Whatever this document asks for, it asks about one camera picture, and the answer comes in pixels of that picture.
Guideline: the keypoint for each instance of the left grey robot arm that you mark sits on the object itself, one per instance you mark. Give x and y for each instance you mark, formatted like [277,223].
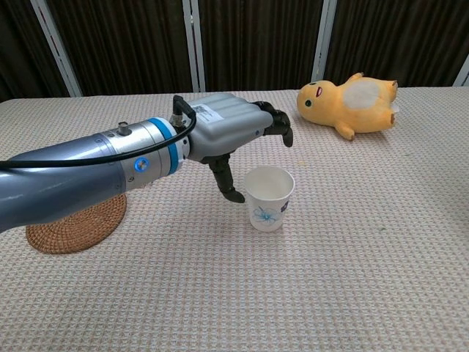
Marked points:
[73,179]

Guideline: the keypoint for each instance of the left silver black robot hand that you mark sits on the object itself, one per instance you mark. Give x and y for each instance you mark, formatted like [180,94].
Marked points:
[227,121]

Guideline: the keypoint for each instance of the beige textured tablecloth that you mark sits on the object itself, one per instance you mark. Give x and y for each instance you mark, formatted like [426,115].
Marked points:
[293,275]

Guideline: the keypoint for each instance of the yellow plush toy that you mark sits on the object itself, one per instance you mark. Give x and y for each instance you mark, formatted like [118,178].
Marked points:
[351,106]

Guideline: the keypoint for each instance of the white paper cup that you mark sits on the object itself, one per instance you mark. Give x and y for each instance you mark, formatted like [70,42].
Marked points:
[269,205]

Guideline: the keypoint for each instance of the brown woven round coaster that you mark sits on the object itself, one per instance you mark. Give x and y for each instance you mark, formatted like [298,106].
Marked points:
[78,231]

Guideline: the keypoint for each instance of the grey partition post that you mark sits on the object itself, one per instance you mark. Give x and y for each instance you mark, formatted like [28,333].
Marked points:
[195,45]
[56,47]
[322,42]
[462,75]

